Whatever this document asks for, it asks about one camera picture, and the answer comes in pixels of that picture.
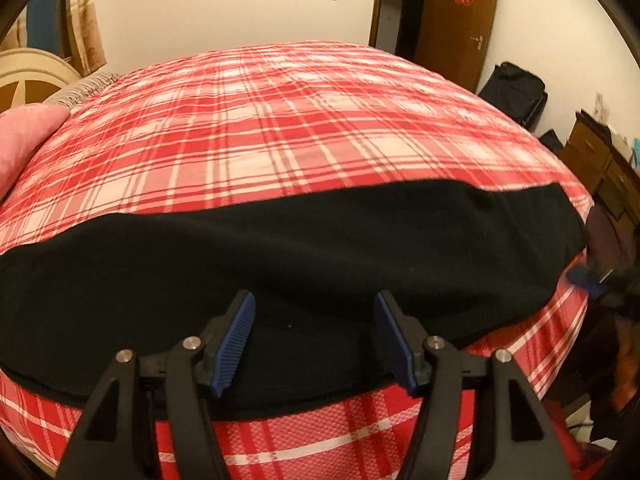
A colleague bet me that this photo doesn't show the beige patterned curtain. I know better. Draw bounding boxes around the beige patterned curtain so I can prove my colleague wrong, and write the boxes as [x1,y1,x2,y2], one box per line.
[6,9,29,57]
[62,0,108,76]

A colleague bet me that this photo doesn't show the window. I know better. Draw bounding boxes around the window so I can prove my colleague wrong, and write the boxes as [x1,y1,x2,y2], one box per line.
[25,0,66,53]

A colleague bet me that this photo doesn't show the small black bag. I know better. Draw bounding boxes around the small black bag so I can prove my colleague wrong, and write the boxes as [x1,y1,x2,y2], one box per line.
[537,130,566,153]

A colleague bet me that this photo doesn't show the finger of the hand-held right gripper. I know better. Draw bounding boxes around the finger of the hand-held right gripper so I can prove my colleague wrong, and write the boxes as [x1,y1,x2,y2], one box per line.
[562,260,613,293]

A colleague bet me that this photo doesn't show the brown wooden door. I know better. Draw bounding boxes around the brown wooden door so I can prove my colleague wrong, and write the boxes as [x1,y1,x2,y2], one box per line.
[417,0,501,91]

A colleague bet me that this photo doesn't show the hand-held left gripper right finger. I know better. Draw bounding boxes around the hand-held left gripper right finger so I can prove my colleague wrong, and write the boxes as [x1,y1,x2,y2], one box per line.
[374,290,576,480]

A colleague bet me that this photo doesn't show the grey fringed blanket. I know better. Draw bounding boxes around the grey fringed blanket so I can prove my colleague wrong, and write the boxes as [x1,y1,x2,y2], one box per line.
[45,71,121,108]

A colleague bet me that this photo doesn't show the large black bag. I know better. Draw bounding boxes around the large black bag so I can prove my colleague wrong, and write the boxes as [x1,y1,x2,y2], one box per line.
[479,61,548,131]

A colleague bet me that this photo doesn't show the pink pillow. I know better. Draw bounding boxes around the pink pillow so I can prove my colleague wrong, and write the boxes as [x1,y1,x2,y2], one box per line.
[0,104,71,201]

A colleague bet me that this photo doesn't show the red plaid bed sheet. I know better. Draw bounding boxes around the red plaid bed sheet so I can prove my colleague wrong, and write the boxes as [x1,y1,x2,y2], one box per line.
[0,42,596,480]

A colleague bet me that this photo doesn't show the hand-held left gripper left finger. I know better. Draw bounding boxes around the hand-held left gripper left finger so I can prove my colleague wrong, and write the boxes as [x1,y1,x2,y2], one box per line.
[55,289,257,480]

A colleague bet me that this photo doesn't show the black pants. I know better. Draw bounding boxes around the black pants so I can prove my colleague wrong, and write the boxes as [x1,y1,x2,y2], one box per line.
[0,180,591,421]

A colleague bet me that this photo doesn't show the cream round headboard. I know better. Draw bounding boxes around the cream round headboard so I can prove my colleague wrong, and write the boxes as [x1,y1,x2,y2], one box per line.
[0,47,83,111]

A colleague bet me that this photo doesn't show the brown wooden cabinet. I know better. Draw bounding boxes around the brown wooden cabinet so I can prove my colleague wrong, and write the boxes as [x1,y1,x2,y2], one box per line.
[560,110,640,221]

